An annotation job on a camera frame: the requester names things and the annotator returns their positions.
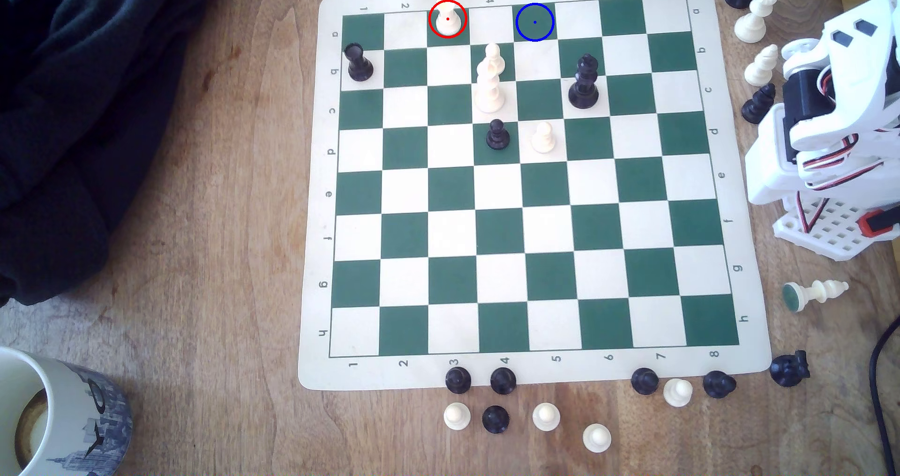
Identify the white mug with city print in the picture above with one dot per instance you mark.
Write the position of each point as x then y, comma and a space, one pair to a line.
77, 420

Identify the green white chess board mat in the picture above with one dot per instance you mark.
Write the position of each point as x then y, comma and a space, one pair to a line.
534, 251

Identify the white pawn chess piece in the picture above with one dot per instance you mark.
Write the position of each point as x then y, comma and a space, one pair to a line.
678, 391
545, 416
543, 140
597, 437
457, 415

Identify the black pawn chess piece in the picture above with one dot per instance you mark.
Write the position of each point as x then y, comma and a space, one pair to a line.
645, 380
458, 380
503, 380
496, 419
718, 384
498, 137

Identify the white pawn behind tall piece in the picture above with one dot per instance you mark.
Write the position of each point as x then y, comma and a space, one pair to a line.
495, 57

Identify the dark navy cloth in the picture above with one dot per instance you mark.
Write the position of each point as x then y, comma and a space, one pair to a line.
70, 110

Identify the white queen chess piece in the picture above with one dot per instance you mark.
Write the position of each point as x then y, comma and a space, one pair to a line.
489, 95
752, 23

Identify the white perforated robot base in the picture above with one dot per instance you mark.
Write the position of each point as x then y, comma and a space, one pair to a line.
833, 233

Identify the white bishop right side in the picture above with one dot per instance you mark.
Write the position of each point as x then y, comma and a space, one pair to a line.
761, 67

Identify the red black clamp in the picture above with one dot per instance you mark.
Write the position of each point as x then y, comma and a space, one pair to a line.
875, 223

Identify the black knight chess piece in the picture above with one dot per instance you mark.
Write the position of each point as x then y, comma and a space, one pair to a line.
787, 369
758, 105

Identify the white bishop with green felt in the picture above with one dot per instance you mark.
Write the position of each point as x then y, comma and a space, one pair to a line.
819, 292

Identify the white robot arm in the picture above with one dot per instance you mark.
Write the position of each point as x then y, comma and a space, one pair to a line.
844, 121

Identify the black pawn left edge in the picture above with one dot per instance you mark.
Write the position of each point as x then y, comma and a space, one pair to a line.
358, 65

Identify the black queen chess piece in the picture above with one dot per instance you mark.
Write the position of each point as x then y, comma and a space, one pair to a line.
583, 86

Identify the white rook chess piece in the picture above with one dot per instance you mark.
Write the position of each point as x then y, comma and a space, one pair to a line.
448, 18

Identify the robot gripper finger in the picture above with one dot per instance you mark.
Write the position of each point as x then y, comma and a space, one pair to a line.
886, 19

